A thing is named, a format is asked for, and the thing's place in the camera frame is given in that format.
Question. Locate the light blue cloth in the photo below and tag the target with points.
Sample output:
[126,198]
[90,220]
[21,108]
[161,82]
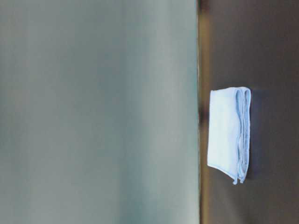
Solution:
[229,132]

